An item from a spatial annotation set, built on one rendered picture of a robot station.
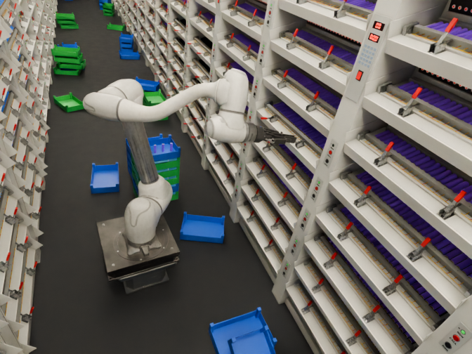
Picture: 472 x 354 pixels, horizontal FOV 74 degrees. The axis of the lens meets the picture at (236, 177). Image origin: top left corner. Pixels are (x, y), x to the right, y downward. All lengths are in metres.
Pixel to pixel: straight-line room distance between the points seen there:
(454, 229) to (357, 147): 0.43
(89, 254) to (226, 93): 1.41
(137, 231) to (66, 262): 0.64
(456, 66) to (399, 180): 0.37
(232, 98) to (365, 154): 0.54
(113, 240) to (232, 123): 1.00
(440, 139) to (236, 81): 0.71
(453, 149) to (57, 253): 2.08
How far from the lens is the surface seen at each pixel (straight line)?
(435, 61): 1.07
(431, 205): 1.11
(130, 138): 1.66
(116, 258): 1.80
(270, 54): 1.77
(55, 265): 2.20
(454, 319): 1.17
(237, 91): 1.25
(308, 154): 1.50
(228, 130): 1.25
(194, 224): 2.33
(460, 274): 1.19
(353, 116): 1.24
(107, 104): 1.44
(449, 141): 1.05
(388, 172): 1.18
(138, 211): 1.64
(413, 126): 1.09
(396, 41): 1.15
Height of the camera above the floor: 1.66
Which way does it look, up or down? 36 degrees down
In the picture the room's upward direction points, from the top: 10 degrees clockwise
